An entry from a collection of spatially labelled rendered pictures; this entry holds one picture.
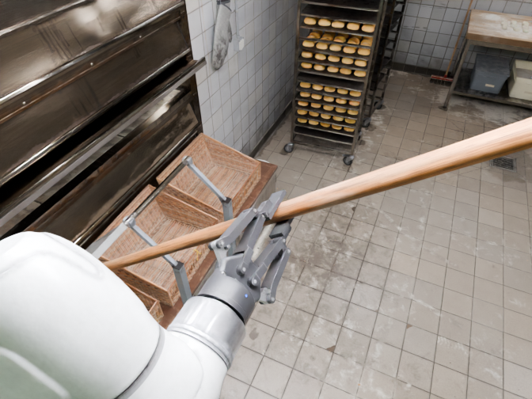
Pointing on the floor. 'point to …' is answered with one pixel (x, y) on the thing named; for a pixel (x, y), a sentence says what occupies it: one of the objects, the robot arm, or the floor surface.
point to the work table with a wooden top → (522, 39)
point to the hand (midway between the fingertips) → (278, 213)
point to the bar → (157, 244)
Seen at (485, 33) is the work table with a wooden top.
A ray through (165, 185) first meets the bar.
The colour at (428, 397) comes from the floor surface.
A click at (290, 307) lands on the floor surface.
